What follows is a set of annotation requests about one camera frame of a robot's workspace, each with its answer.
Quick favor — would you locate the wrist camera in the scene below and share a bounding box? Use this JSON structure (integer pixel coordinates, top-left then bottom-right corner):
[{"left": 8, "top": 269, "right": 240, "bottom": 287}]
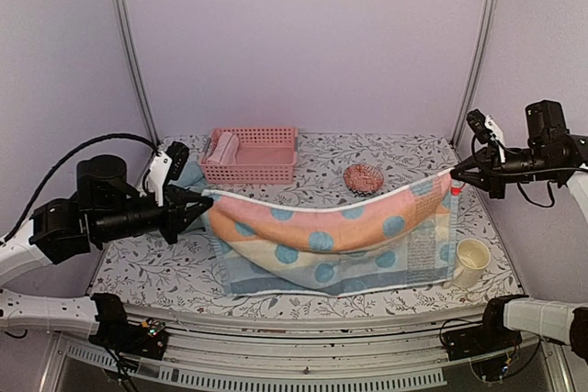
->
[
  {"left": 466, "top": 109, "right": 506, "bottom": 163},
  {"left": 141, "top": 141, "right": 189, "bottom": 207}
]

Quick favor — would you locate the red patterned bowl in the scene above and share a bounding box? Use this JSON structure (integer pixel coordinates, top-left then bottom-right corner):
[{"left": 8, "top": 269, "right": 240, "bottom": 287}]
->
[{"left": 343, "top": 163, "right": 384, "bottom": 196}]

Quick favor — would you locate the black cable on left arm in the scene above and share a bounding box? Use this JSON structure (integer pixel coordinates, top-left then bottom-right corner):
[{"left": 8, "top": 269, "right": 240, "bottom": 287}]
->
[{"left": 4, "top": 133, "right": 160, "bottom": 241}]

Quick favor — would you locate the black cable at left base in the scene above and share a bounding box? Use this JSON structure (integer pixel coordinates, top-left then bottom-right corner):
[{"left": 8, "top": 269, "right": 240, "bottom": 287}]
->
[{"left": 98, "top": 345, "right": 143, "bottom": 392}]

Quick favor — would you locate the right aluminium corner post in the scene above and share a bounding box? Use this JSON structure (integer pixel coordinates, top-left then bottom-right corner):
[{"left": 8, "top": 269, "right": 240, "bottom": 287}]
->
[{"left": 450, "top": 0, "right": 498, "bottom": 147}]

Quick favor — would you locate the pink perforated plastic basket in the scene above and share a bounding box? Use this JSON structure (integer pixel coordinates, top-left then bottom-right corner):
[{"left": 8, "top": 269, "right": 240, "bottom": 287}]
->
[{"left": 198, "top": 127, "right": 299, "bottom": 185}]

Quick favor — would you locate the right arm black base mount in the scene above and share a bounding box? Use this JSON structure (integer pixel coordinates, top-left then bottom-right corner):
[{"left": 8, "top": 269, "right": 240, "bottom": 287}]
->
[{"left": 438, "top": 295, "right": 526, "bottom": 383}]

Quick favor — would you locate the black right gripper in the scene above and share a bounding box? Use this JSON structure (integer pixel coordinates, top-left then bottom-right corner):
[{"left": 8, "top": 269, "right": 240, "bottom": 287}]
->
[{"left": 452, "top": 140, "right": 560, "bottom": 198}]

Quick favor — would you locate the plain blue towel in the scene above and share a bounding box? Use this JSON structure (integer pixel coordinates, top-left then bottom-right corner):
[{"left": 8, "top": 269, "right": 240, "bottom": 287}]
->
[{"left": 175, "top": 162, "right": 209, "bottom": 192}]

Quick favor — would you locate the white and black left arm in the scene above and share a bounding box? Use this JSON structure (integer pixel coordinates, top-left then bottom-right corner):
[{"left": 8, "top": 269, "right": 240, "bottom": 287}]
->
[{"left": 1, "top": 153, "right": 213, "bottom": 350}]

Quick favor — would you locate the pink towel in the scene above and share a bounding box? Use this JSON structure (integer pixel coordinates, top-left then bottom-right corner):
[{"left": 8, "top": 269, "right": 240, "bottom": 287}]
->
[{"left": 207, "top": 131, "right": 240, "bottom": 166}]

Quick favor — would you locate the cream ceramic mug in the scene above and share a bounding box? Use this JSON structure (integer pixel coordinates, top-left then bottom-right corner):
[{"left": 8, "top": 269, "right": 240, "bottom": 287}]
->
[{"left": 443, "top": 239, "right": 492, "bottom": 289}]

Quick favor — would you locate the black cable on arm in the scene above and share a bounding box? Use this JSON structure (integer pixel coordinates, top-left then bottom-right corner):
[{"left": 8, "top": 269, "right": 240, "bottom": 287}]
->
[
  {"left": 4, "top": 133, "right": 160, "bottom": 241},
  {"left": 472, "top": 139, "right": 588, "bottom": 209}
]

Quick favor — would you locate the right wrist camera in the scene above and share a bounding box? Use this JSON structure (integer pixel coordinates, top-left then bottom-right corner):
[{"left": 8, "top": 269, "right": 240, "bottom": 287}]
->
[{"left": 466, "top": 109, "right": 506, "bottom": 163}]

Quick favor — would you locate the left aluminium corner post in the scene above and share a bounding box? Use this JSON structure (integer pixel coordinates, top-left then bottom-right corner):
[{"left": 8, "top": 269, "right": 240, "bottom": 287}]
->
[{"left": 112, "top": 0, "right": 160, "bottom": 143}]

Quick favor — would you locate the blue patterned towel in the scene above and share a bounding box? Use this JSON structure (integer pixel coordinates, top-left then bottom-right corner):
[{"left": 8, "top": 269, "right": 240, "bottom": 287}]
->
[{"left": 203, "top": 171, "right": 458, "bottom": 297}]

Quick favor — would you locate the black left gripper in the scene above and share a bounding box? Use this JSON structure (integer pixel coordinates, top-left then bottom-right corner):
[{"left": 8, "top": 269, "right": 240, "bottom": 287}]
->
[{"left": 94, "top": 185, "right": 213, "bottom": 244}]

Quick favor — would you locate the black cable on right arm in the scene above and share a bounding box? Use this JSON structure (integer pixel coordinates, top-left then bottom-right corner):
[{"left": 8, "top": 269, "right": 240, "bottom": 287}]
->
[{"left": 472, "top": 139, "right": 588, "bottom": 209}]

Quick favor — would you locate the aluminium corner post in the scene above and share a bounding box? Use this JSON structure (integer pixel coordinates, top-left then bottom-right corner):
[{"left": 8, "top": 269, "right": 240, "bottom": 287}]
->
[
  {"left": 112, "top": 0, "right": 160, "bottom": 143},
  {"left": 450, "top": 0, "right": 498, "bottom": 147}
]

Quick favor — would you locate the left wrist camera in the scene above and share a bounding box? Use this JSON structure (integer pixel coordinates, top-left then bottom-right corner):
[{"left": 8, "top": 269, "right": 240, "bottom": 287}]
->
[{"left": 141, "top": 141, "right": 189, "bottom": 207}]

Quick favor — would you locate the aluminium front rail frame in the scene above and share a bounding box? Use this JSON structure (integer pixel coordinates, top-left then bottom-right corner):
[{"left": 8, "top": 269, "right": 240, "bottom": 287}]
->
[{"left": 40, "top": 307, "right": 587, "bottom": 391}]

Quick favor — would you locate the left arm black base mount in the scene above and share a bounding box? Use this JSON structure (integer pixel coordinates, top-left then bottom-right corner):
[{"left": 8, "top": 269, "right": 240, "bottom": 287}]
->
[{"left": 88, "top": 293, "right": 169, "bottom": 361}]

